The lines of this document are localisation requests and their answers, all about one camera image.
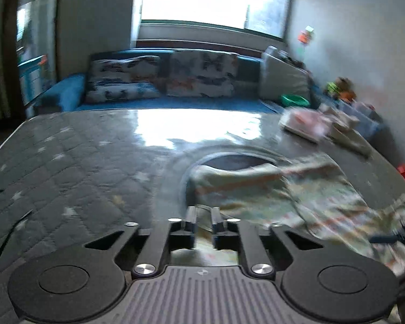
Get colourful wall stickers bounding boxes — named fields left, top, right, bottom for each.
left=298, top=25, right=316, bottom=45

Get green bowl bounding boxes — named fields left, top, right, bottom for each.
left=281, top=94, right=309, bottom=107

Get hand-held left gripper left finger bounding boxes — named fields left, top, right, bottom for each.
left=84, top=206, right=198, bottom=278

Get blue sofa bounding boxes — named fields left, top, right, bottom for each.
left=34, top=49, right=328, bottom=113

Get blue storage box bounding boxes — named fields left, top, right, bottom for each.
left=336, top=100, right=380, bottom=137

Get black cable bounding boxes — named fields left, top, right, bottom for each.
left=0, top=189, right=33, bottom=272

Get grey cushion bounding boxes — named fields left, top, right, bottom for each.
left=258, top=52, right=312, bottom=106

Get butterfly print cushion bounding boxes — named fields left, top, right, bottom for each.
left=165, top=50, right=239, bottom=98

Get blue rack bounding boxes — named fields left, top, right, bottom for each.
left=18, top=55, right=50, bottom=106

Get grey quilted mattress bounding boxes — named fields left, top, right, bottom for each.
left=0, top=108, right=405, bottom=324

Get patterned light garment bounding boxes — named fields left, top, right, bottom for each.
left=185, top=153, right=405, bottom=277

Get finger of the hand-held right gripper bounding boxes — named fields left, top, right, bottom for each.
left=369, top=230, right=405, bottom=244

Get window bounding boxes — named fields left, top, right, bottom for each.
left=131, top=0, right=295, bottom=41

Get folded pink white clothes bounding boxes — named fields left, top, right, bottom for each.
left=279, top=106, right=332, bottom=143

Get patterned white cushion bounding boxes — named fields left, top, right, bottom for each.
left=84, top=57, right=163, bottom=104

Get colourful toys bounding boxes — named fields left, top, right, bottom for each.
left=326, top=77, right=357, bottom=102

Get beige folded cloth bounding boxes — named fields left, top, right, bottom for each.
left=326, top=113, right=372, bottom=158

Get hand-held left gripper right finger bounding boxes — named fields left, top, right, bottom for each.
left=211, top=206, right=325, bottom=277

